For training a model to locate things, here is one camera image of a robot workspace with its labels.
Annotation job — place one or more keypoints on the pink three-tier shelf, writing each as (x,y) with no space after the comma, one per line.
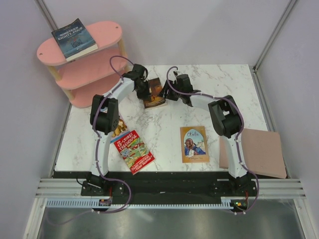
(93,73)

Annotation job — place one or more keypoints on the purple dog book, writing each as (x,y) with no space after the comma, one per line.
(120,131)

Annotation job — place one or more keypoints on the Edward Tulane brown book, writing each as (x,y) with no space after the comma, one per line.
(155,101)

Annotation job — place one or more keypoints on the Othello orange book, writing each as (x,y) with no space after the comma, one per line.
(194,144)

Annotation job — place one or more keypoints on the Nineteen Eighty-Four blue book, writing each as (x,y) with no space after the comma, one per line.
(74,40)

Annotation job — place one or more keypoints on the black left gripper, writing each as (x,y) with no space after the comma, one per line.
(147,96)

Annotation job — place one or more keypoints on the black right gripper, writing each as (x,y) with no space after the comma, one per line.
(167,86)

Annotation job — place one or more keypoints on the brown file folder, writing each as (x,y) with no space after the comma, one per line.
(260,152)

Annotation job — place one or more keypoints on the red Treehouse book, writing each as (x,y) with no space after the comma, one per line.
(134,152)

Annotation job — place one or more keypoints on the white cable duct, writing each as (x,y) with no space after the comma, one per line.
(99,203)

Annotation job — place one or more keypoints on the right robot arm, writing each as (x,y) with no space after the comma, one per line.
(227,122)

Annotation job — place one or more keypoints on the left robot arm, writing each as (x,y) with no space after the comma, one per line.
(104,118)

